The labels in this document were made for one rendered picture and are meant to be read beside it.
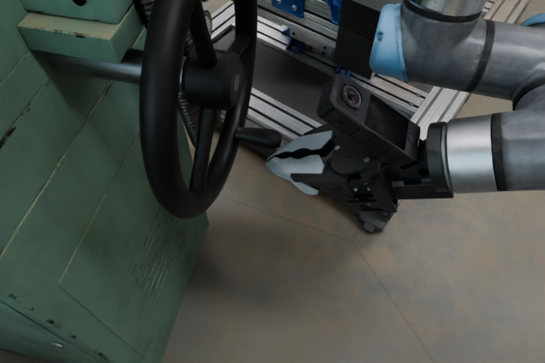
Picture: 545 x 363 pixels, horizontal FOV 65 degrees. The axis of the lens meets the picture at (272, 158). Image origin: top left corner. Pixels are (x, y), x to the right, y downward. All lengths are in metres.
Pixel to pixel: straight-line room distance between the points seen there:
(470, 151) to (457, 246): 0.92
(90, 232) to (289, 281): 0.67
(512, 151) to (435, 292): 0.87
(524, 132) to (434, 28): 0.12
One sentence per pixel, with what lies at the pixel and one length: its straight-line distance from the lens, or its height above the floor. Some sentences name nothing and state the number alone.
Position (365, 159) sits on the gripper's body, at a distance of 0.45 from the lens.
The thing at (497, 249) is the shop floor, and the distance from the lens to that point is 1.38.
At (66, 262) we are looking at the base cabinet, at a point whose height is 0.60.
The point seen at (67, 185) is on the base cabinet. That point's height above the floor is 0.68.
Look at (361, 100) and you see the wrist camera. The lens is 0.42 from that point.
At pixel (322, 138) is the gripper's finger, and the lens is 0.50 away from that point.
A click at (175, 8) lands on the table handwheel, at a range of 0.32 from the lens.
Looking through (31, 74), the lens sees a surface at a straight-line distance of 0.50.
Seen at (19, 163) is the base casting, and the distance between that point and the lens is 0.50.
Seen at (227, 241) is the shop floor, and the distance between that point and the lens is 1.24.
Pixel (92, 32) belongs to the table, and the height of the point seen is 0.87.
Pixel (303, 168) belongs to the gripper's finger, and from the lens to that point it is 0.48.
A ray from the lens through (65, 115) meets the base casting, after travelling 0.55.
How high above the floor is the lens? 1.12
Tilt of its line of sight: 54 degrees down
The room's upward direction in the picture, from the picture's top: straight up
